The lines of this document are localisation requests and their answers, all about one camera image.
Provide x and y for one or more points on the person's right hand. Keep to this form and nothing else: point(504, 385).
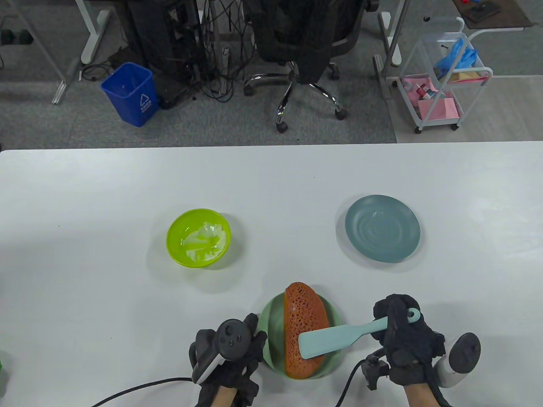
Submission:
point(407, 347)

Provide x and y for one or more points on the person's left hand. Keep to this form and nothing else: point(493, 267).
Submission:
point(242, 369)

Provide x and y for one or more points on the light green plate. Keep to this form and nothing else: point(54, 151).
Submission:
point(271, 335)

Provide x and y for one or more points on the light teal dessert spatula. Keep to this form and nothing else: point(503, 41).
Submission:
point(326, 341)

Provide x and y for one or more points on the orange-brown bread slice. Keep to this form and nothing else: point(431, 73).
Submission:
point(303, 309)

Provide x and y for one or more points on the white salad dressing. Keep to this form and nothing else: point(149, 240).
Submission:
point(203, 239)

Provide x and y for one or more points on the person's left forearm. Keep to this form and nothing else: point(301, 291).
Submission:
point(225, 398)

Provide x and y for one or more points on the person's right forearm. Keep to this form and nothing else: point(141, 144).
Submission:
point(420, 396)

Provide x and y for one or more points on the black left hand controller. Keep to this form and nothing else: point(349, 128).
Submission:
point(232, 337)

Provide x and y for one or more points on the black hand controller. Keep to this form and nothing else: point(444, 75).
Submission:
point(464, 354)
point(232, 337)

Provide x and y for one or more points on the black right hand controller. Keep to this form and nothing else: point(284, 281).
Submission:
point(464, 354)

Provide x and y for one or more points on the blue-grey plate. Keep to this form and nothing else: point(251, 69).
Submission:
point(382, 229)

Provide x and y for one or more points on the lime green plastic bowl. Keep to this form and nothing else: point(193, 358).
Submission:
point(174, 250)

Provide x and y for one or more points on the pink box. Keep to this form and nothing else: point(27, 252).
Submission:
point(439, 109)

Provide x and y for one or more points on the white rolling cart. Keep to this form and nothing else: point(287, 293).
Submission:
point(449, 63)

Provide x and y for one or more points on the blue plastic bag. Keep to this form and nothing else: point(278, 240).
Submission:
point(456, 57)

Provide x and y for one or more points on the blue trash bin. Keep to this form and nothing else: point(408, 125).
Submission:
point(127, 93)

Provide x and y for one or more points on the white desk leg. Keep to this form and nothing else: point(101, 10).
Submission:
point(91, 46)
point(388, 29)

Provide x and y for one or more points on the black office chair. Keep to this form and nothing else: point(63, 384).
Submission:
point(297, 34)

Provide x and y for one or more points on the black computer tower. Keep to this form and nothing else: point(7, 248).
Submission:
point(157, 38)

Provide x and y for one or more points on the black device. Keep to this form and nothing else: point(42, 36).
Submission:
point(481, 12)

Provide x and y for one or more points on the brown side table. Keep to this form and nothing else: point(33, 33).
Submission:
point(513, 17)

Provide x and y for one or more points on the black power strip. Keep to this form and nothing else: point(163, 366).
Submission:
point(17, 37)

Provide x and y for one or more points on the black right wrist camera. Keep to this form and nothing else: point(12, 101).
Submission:
point(376, 373)

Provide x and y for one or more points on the aluminium frame leg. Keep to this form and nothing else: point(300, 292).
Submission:
point(63, 87)

